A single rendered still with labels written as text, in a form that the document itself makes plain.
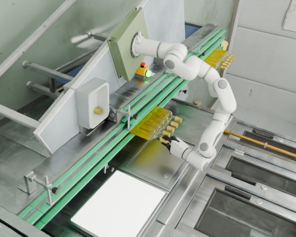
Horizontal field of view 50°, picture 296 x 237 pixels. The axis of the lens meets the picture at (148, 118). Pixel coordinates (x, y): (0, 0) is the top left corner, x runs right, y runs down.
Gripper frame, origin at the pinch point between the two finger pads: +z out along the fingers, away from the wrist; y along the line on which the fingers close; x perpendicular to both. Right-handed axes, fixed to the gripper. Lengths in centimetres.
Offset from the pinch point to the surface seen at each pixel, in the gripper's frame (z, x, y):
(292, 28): 139, -572, -94
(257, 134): -26, -71, -17
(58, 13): 100, 2, 49
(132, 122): 20.4, 7.8, 6.1
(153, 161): 1.5, 7.3, -12.9
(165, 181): -13.8, 14.3, -12.8
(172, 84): 35, -46, 6
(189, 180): -22.8, 3.7, -13.1
